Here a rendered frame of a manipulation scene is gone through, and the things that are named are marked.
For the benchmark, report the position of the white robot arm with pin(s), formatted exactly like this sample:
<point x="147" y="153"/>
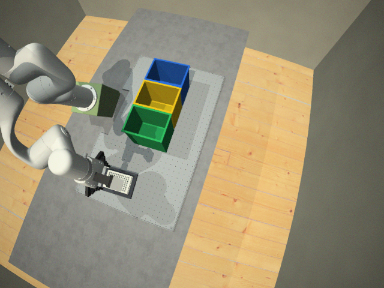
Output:
<point x="50" y="82"/>

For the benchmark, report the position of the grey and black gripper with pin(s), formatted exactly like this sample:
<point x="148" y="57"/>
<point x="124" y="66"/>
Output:
<point x="98" y="164"/>

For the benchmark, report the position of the blue open-top bin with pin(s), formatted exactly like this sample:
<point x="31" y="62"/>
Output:
<point x="170" y="73"/>

